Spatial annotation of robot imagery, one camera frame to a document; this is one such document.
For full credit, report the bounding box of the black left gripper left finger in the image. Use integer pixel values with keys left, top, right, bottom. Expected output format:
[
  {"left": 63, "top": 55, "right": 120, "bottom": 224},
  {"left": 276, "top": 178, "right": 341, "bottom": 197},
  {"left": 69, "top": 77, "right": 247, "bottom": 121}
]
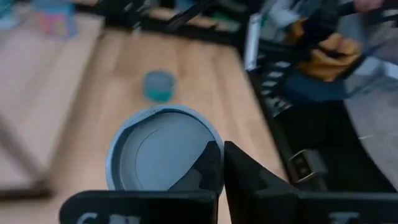
[{"left": 58, "top": 140, "right": 223, "bottom": 224}]

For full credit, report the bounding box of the person's hand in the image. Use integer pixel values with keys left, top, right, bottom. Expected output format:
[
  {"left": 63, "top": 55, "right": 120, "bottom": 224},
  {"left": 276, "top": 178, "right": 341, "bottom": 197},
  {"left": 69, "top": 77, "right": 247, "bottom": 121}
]
[{"left": 353, "top": 0, "right": 384, "bottom": 12}]

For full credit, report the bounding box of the black labelled control box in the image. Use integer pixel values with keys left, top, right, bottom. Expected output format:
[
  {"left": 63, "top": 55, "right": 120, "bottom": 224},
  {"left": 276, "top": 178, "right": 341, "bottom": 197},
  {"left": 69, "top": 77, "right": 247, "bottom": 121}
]
[{"left": 259, "top": 58, "right": 295, "bottom": 119}]

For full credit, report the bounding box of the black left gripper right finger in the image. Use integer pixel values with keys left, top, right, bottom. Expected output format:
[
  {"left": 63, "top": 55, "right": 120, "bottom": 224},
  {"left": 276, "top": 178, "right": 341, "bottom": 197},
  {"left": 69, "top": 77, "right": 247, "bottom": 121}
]
[{"left": 223, "top": 141, "right": 398, "bottom": 224}]

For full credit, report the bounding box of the short teal tuna can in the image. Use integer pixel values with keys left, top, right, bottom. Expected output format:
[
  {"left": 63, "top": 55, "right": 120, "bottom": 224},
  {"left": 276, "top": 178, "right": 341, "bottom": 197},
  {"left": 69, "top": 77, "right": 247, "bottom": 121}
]
[{"left": 142, "top": 70, "right": 177, "bottom": 103}]

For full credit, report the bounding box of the orange tan bag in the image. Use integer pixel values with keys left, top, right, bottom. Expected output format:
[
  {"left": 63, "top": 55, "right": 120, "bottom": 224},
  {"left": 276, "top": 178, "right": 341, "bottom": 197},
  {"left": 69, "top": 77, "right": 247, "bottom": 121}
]
[{"left": 284, "top": 18, "right": 363, "bottom": 82}]

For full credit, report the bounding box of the wooden shelf black metal frame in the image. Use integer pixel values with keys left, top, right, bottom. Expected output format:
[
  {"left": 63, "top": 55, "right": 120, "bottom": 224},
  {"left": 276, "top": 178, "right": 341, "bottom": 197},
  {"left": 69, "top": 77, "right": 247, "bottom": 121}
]
[{"left": 0, "top": 12, "right": 108, "bottom": 202}]

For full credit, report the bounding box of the silver angle bracket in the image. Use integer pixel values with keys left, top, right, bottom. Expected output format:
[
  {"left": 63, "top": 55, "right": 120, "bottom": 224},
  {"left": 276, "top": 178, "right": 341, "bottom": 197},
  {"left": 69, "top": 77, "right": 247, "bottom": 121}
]
[{"left": 243, "top": 12, "right": 262, "bottom": 72}]

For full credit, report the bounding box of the blue pink corn can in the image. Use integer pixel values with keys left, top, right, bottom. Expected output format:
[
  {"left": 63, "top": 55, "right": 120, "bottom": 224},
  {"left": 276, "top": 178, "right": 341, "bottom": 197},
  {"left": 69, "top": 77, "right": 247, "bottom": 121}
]
[{"left": 30, "top": 0, "right": 79, "bottom": 40}]

